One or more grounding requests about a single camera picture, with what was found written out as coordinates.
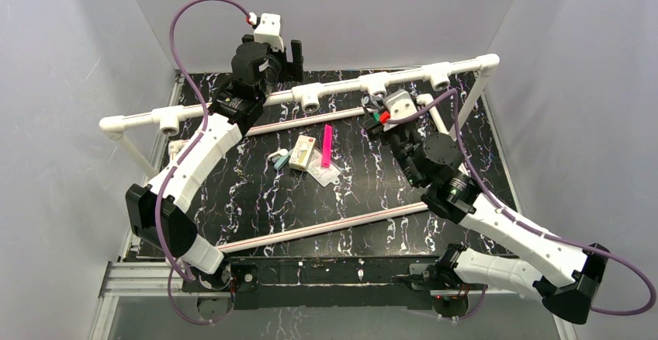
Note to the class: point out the chrome water faucet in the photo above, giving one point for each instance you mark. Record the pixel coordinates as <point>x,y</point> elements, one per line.
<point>373,103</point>

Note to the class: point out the white PVC pipe frame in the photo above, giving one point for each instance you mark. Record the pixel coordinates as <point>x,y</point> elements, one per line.
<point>306,95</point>

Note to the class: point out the beige small cardboard box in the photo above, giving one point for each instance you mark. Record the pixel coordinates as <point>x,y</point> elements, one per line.
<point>302,153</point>

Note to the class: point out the teal small fitting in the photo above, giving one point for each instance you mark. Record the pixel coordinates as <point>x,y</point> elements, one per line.
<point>281,161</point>

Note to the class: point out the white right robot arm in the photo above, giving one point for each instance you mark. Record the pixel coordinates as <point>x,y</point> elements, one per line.
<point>565,279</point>

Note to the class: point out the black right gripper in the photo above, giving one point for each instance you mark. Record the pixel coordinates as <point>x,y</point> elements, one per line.
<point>376,130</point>

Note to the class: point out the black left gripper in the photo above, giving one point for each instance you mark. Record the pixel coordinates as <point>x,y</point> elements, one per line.
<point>293,73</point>

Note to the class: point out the pink rectangular bar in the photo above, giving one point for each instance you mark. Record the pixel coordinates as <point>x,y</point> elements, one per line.
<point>327,146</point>

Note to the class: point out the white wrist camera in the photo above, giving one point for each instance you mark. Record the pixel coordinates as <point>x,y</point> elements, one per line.
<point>401,107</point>
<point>269,31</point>

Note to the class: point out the white small fitting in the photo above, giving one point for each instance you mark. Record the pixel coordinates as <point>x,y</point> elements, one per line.
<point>275,156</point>

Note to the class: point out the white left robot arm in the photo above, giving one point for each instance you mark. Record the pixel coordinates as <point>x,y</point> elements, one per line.
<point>158,210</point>

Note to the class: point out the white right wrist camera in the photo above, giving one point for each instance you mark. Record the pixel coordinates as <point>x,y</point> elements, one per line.
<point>401,107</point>

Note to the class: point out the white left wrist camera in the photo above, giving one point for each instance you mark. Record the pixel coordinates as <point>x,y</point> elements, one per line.
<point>269,31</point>

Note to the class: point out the clear plastic bag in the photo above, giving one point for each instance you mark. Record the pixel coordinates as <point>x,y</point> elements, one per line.
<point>324,176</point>

